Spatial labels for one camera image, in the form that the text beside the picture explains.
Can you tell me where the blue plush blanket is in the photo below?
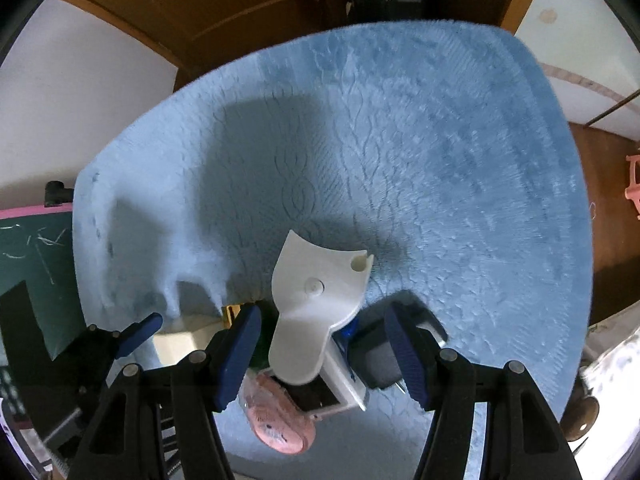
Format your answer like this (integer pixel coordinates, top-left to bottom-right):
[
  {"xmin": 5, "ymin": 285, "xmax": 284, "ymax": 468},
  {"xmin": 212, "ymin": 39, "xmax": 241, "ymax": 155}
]
[{"xmin": 72, "ymin": 20, "xmax": 596, "ymax": 480}]

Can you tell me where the black case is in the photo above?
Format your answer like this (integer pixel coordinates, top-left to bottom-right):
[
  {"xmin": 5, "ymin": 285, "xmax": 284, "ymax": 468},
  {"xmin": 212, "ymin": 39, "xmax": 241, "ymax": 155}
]
[{"xmin": 350, "ymin": 305, "xmax": 447, "ymax": 391}]

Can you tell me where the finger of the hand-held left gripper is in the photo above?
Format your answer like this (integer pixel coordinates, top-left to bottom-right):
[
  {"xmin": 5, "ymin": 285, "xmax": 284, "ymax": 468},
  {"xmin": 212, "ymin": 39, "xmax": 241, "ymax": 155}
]
[{"xmin": 75, "ymin": 312, "xmax": 163, "ymax": 376}]

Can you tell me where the green chalkboard with pink frame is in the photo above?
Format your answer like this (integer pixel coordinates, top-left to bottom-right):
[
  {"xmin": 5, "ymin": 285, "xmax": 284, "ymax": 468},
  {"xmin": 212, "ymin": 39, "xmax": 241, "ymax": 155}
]
[{"xmin": 0, "ymin": 202, "xmax": 86, "ymax": 361}]

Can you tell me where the white box with black square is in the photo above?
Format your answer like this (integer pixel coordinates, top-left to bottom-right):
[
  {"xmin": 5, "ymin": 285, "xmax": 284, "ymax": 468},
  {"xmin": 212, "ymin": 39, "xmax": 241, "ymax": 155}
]
[{"xmin": 260, "ymin": 330, "xmax": 371, "ymax": 413}]

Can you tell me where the floral sliding wardrobe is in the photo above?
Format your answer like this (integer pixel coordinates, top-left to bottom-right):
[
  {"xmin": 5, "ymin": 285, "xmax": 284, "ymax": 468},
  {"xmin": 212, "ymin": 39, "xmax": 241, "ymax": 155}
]
[{"xmin": 515, "ymin": 0, "xmax": 640, "ymax": 136}]

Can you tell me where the beige rectangular block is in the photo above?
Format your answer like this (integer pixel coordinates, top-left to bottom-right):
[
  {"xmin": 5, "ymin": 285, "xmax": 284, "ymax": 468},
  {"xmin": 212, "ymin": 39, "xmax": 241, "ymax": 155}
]
[{"xmin": 152, "ymin": 312, "xmax": 226, "ymax": 367}]

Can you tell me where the black easel knob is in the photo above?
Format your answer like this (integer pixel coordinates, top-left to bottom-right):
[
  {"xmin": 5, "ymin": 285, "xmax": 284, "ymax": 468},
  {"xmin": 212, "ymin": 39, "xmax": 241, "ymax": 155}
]
[{"xmin": 45, "ymin": 180, "xmax": 76, "ymax": 208}]

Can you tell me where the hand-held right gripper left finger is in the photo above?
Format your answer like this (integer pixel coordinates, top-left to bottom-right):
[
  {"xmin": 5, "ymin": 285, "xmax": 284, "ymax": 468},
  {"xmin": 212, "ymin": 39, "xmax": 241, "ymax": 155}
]
[{"xmin": 65, "ymin": 305, "xmax": 263, "ymax": 480}]

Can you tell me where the pink round tape dispenser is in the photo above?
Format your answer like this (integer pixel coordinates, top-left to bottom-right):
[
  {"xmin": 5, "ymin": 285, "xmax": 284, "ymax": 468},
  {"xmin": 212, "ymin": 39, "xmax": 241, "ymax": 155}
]
[{"xmin": 239, "ymin": 372, "xmax": 317, "ymax": 456}]

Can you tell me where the pink plastic stool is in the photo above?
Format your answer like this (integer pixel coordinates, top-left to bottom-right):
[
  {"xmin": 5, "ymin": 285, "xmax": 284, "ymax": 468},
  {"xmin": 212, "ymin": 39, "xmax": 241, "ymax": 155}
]
[{"xmin": 625, "ymin": 149, "xmax": 640, "ymax": 218}]

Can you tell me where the white heart-shaped box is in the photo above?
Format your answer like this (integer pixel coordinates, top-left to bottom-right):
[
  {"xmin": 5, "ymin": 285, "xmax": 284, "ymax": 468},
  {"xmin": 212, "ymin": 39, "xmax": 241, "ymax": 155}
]
[{"xmin": 268, "ymin": 230, "xmax": 375, "ymax": 386}]

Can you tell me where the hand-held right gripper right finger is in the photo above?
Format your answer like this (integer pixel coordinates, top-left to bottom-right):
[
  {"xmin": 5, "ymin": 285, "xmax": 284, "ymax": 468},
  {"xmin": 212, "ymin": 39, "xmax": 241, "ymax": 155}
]
[{"xmin": 384, "ymin": 301, "xmax": 583, "ymax": 480}]

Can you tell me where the brown wooden door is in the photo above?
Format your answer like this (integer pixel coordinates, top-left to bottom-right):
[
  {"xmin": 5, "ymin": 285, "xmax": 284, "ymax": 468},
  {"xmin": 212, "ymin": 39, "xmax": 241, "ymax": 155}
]
[{"xmin": 50, "ymin": 0, "xmax": 331, "ymax": 86}]

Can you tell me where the small green black item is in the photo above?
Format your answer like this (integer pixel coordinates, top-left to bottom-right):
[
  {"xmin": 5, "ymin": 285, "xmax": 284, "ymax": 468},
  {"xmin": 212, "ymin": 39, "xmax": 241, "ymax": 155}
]
[{"xmin": 222, "ymin": 302, "xmax": 280, "ymax": 372}]

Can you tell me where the checkered white cloth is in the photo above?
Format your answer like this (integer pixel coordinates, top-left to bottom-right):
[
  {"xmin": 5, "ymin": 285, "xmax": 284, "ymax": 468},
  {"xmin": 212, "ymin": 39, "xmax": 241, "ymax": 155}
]
[{"xmin": 580, "ymin": 330, "xmax": 640, "ymax": 480}]

